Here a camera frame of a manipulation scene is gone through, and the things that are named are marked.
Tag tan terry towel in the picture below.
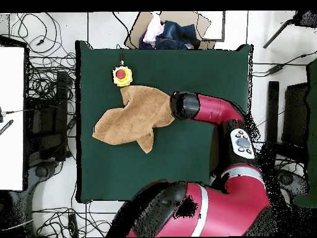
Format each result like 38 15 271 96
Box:
92 85 176 154

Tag dark green tablecloth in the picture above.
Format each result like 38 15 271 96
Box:
75 40 254 204

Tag yellow emergency stop button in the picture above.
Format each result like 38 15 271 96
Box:
112 65 134 88

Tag blue denim jeans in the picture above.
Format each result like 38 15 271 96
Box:
138 20 201 50

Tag pale pink garment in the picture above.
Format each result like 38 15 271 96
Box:
142 12 166 47

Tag black metal stand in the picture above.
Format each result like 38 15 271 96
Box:
25 70 75 162
263 81 310 169

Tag brown cardboard box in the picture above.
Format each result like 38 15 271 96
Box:
124 11 216 50

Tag white desk top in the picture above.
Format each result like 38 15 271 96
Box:
0 45 25 192

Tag green fabric sheet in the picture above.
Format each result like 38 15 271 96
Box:
292 58 317 208

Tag black tripod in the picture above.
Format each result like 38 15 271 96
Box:
263 10 317 49

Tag black emergency stop cable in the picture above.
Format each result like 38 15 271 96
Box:
116 43 124 66

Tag tangled black cables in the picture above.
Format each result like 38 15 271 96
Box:
9 12 77 102
32 200 117 237

